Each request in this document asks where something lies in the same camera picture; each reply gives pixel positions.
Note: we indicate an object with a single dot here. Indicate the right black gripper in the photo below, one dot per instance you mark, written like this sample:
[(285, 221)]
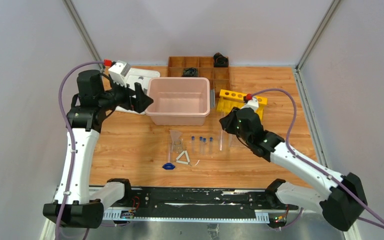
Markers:
[(227, 122)]

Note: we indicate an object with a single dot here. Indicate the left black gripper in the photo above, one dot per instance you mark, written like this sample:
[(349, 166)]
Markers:
[(134, 99)]

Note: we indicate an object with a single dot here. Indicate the blue capped tube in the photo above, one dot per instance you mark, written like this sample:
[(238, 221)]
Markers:
[(201, 145), (204, 146), (210, 145), (193, 144)]

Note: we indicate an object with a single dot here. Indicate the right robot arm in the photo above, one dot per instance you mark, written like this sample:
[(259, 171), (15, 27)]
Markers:
[(339, 198)]

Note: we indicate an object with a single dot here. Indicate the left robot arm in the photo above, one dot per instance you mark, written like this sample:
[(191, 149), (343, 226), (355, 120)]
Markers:
[(73, 205)]

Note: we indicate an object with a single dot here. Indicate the yellow test tube rack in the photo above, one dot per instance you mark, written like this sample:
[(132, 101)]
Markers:
[(229, 99)]

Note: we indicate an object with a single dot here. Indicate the pink plastic bin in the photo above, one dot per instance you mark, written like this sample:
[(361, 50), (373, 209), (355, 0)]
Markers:
[(179, 101)]

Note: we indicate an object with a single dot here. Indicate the glass funnel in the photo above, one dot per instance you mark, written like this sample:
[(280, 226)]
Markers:
[(175, 137)]

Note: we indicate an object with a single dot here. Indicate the wooden compartment tray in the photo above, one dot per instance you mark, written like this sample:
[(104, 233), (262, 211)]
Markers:
[(219, 77)]

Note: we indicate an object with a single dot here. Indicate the black object in tray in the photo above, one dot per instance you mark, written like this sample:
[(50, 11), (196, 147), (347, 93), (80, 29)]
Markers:
[(190, 72)]

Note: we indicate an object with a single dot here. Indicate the small glass beaker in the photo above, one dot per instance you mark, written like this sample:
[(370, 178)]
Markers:
[(177, 146)]

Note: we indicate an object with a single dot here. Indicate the white clay triangle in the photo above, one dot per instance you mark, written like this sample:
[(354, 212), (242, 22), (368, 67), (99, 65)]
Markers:
[(183, 158)]

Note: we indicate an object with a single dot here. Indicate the black object behind tray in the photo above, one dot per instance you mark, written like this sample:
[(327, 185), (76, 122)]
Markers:
[(220, 61)]

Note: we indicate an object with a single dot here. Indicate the blue round cap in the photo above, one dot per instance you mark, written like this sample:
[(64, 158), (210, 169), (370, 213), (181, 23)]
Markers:
[(168, 166)]

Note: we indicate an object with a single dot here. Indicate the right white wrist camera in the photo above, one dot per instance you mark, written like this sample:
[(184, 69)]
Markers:
[(252, 104)]

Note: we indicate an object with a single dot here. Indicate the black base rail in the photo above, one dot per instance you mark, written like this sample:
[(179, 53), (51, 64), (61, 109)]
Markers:
[(191, 204)]

